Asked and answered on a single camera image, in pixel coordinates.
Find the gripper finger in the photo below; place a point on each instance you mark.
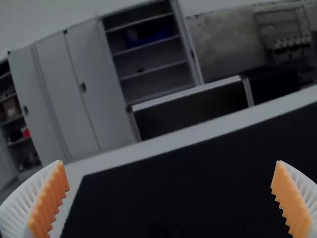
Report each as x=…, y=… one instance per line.
x=297, y=198
x=27, y=203

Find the grey cupboard with stored items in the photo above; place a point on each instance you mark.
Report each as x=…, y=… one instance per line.
x=15, y=148

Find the red box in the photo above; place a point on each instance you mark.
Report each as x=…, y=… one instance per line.
x=26, y=132

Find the brown cardboard box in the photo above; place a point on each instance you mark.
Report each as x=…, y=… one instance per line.
x=10, y=109

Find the black mat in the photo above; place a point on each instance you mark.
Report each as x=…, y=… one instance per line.
x=185, y=186

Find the grey cupboard with closed doors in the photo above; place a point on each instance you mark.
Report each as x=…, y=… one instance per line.
x=69, y=94

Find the grey shelf trolley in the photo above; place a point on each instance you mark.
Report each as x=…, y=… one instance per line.
x=282, y=34

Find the open grey shelf cupboard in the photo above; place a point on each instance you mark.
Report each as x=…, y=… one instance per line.
x=153, y=57

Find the blue box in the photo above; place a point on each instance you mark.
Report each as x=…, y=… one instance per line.
x=148, y=38

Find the black panel with grey frame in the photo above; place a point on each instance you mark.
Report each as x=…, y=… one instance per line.
x=188, y=111

